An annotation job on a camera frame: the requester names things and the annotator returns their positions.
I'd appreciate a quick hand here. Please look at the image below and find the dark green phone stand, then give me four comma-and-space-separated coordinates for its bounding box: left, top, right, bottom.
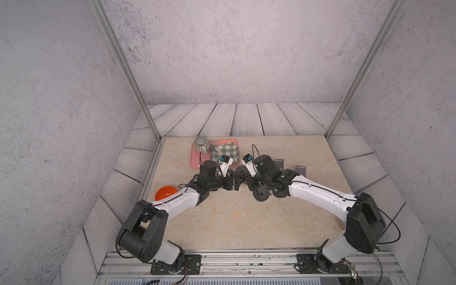
273, 185, 290, 198
234, 166, 251, 180
253, 186, 271, 202

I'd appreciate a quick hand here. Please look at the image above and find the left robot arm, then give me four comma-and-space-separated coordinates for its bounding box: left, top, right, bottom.
115, 161, 245, 270

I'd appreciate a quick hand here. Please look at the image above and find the white handled spoon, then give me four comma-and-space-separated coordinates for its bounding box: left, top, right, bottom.
214, 147, 224, 156

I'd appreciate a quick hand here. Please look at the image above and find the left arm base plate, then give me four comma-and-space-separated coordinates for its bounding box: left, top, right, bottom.
150, 254, 202, 275

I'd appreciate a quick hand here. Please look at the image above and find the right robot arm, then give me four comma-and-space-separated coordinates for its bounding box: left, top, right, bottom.
242, 154, 386, 271

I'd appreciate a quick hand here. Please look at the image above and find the aluminium frame post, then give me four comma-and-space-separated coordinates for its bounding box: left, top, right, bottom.
325, 0, 406, 141
89, 0, 161, 141

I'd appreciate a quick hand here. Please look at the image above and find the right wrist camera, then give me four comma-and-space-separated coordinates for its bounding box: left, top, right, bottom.
242, 154, 257, 177

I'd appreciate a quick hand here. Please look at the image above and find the right aluminium frame post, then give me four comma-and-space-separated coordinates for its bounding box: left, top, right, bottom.
325, 0, 406, 141

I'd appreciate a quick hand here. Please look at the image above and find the pink tray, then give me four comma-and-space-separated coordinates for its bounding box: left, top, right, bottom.
190, 139, 240, 169

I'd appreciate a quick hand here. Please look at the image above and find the aluminium front rail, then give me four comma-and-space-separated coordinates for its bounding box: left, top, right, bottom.
95, 248, 408, 285

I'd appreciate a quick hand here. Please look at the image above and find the left aluminium frame post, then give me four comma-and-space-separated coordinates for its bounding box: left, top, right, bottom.
89, 0, 161, 141

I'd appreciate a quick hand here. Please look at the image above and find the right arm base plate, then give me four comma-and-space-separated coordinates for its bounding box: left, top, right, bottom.
294, 254, 351, 274

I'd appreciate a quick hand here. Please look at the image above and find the green checkered cloth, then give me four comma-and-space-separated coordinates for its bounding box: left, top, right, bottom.
211, 142, 240, 165

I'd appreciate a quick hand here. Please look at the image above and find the orange plastic bowl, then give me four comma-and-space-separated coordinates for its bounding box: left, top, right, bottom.
154, 185, 178, 201

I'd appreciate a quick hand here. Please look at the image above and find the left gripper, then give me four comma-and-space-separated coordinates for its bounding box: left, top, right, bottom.
206, 171, 244, 191

